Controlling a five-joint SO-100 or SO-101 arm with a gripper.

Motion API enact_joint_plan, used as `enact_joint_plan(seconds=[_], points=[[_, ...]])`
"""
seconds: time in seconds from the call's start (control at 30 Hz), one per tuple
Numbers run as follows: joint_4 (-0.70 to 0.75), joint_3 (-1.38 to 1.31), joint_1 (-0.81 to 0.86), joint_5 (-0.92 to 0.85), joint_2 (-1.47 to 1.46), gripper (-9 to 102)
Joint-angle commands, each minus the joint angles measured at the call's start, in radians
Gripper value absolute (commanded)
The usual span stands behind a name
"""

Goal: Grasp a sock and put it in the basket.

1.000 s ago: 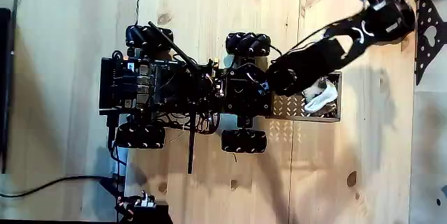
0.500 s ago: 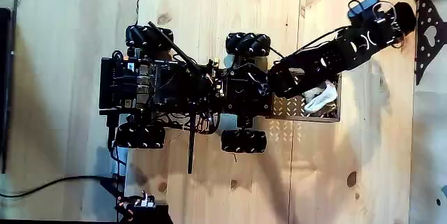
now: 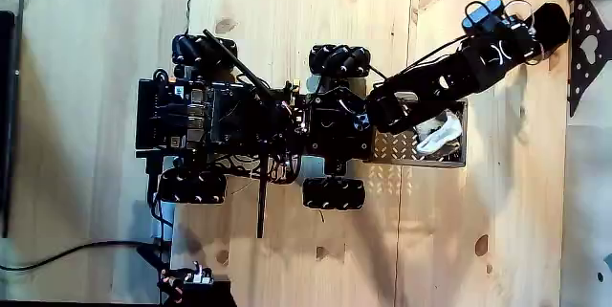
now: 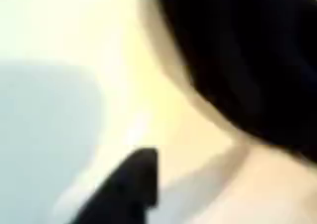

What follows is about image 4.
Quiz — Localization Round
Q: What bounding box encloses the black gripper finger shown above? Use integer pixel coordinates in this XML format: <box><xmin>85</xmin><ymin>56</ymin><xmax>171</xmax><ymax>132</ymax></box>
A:
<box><xmin>69</xmin><ymin>147</ymin><xmax>159</xmax><ymax>224</ymax></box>

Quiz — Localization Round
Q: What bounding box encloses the black sock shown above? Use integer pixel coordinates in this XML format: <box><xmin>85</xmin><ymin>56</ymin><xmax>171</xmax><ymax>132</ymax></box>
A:
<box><xmin>158</xmin><ymin>0</ymin><xmax>317</xmax><ymax>163</ymax></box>

